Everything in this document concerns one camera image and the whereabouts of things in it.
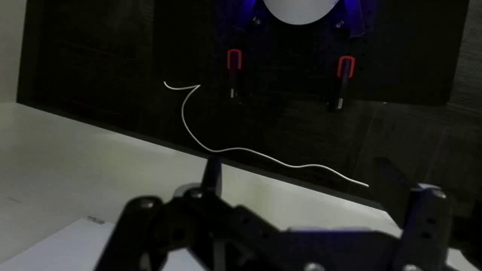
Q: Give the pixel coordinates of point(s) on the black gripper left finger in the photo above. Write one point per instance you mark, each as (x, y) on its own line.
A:
(201, 226)

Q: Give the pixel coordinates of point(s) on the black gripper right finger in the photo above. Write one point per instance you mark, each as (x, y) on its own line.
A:
(427, 226)

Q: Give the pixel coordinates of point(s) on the black robot table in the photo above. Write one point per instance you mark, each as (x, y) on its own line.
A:
(100, 60)

